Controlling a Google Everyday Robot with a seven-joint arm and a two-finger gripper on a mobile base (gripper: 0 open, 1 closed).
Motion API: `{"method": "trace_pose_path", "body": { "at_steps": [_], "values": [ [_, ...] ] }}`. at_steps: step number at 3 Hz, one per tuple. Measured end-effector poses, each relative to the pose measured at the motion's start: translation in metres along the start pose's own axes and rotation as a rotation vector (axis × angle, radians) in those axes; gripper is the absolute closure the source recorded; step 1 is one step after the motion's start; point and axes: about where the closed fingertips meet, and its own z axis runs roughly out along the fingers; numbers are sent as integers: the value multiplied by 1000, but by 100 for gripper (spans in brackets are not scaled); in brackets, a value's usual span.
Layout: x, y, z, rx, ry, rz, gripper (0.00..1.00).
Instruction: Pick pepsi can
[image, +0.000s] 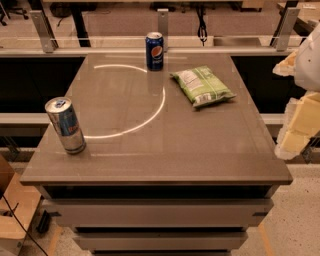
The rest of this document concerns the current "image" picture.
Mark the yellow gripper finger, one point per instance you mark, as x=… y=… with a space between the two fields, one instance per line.
x=287 y=66
x=301 y=123

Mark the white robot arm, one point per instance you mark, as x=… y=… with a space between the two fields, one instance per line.
x=307 y=63

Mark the blue pepsi can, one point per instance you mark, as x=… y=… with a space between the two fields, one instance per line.
x=154 y=51

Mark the silver red bull can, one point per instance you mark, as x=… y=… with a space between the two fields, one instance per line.
x=65 y=122

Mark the green chip bag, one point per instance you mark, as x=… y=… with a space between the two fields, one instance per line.
x=202 y=87

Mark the black table leg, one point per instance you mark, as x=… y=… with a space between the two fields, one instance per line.
x=82 y=34

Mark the grey drawer cabinet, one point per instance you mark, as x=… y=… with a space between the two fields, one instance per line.
x=159 y=227

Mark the cardboard box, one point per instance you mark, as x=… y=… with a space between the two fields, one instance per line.
x=18 y=204

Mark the right metal rail bracket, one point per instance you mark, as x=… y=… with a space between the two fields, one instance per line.
x=287 y=25

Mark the metal rail bracket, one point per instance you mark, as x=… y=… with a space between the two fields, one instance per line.
x=287 y=25
x=163 y=25
x=44 y=30

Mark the middle metal rail bracket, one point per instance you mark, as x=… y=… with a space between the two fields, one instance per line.
x=163 y=25

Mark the left metal rail bracket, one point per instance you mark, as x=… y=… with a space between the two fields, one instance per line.
x=44 y=30

